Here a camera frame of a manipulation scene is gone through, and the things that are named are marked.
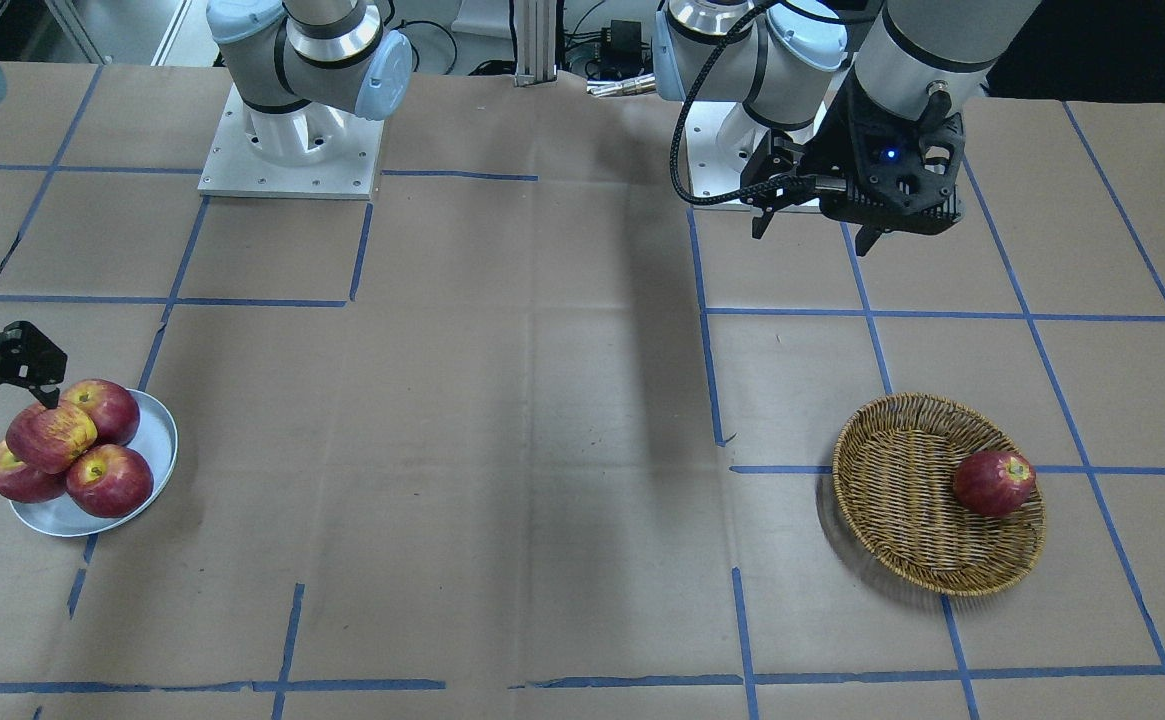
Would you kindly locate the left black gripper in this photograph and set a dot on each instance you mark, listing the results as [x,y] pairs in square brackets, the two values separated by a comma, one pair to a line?
[831,146]

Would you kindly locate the yellow-red apple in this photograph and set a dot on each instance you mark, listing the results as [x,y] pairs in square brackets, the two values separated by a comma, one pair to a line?
[50,439]

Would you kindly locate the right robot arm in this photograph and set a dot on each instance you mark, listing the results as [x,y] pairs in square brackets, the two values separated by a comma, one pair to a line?
[313,82]

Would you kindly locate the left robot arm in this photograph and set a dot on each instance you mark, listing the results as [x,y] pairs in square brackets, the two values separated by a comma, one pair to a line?
[785,61]

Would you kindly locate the plate apple back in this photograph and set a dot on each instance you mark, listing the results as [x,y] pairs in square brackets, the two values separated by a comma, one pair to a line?
[113,410]
[23,483]

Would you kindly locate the plate apple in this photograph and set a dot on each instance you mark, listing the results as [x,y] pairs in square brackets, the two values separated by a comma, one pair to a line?
[23,483]
[110,481]
[113,410]

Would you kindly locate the plate apple front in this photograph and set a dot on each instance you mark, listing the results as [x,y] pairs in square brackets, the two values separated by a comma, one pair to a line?
[110,481]

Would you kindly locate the light blue plate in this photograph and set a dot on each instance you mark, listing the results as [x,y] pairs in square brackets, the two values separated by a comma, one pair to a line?
[157,441]

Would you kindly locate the woven wicker basket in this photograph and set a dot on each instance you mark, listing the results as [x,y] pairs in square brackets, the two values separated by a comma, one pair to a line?
[893,469]

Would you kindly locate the dark red basket apple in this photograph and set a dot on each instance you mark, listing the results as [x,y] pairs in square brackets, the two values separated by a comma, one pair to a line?
[994,483]

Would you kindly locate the black power adapter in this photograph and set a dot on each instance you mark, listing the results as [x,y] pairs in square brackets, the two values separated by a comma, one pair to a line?
[622,42]

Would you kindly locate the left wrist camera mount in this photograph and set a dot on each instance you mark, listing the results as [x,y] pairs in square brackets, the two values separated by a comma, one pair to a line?
[896,177]

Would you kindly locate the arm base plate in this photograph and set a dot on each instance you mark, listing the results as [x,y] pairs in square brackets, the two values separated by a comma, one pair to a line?
[315,152]
[719,139]

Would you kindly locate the aluminium frame post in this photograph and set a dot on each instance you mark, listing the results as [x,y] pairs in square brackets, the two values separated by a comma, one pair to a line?
[535,26]

